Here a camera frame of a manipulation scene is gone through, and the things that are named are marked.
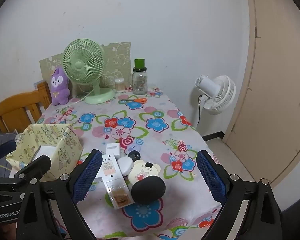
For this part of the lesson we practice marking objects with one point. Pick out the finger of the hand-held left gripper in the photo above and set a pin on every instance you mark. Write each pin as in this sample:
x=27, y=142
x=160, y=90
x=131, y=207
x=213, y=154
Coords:
x=33, y=166
x=3, y=150

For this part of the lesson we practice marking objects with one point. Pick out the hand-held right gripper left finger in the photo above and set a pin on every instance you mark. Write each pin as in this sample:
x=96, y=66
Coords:
x=88, y=177

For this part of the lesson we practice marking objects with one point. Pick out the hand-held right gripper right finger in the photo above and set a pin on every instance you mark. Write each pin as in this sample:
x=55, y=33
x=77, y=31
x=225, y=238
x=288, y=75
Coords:
x=210, y=177

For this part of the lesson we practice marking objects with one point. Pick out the white square charger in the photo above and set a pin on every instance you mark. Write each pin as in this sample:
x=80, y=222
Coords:
x=46, y=151

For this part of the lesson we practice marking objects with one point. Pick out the yellow cartoon storage box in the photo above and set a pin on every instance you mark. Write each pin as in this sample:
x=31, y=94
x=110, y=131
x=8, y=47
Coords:
x=67, y=152

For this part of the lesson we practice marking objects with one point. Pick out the clear packet with brown insert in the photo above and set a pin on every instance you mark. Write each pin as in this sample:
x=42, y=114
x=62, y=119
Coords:
x=120, y=193

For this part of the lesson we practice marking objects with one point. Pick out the white power adapter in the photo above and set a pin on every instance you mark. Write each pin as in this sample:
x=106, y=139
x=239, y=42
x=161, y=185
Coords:
x=112, y=150

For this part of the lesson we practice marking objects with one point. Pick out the white round case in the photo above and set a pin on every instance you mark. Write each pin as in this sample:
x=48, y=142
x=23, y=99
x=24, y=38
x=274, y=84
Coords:
x=125, y=166

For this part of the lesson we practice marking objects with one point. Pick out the small black plug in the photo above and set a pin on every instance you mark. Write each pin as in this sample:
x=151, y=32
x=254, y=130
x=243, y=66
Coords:
x=134, y=155

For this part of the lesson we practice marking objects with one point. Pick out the cream bear compact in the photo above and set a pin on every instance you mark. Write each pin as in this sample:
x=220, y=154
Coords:
x=142, y=171

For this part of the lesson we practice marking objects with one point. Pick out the lilac round case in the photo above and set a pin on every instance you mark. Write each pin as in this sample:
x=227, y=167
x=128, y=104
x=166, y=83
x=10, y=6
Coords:
x=134, y=147

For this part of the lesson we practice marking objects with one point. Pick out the black oval case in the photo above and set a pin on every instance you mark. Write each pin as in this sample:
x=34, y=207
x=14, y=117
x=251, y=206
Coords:
x=147, y=188

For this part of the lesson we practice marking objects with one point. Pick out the wooden bed headboard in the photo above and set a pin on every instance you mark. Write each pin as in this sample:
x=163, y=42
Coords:
x=15, y=110

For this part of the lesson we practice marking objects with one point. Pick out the floral tablecloth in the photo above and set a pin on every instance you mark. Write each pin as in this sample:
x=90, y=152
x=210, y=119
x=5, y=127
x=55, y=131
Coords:
x=150, y=140

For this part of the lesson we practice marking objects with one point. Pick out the purple plush toy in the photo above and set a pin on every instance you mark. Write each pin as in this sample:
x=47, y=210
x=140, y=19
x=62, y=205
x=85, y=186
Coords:
x=58, y=87

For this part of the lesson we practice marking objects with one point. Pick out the white standing fan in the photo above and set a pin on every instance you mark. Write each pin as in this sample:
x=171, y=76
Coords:
x=222, y=95

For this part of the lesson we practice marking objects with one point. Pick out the orange scissors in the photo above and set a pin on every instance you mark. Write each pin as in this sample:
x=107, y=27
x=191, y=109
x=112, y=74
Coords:
x=141, y=100

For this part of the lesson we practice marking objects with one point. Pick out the cotton swab container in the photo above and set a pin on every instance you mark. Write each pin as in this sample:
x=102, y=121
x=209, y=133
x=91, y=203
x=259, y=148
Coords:
x=119, y=85

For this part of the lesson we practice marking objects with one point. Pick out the glass jar with green lid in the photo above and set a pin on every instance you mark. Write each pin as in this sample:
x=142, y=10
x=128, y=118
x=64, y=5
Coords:
x=140, y=82

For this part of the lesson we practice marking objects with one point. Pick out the green desk fan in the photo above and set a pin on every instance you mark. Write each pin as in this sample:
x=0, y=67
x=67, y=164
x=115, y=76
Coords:
x=78, y=66

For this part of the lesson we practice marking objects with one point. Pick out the blue wall sticker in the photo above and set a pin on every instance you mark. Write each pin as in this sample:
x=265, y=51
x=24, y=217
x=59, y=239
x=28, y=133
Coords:
x=38, y=83

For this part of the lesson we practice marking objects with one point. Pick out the green cartoon wall poster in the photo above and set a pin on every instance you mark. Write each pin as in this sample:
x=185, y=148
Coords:
x=117, y=55

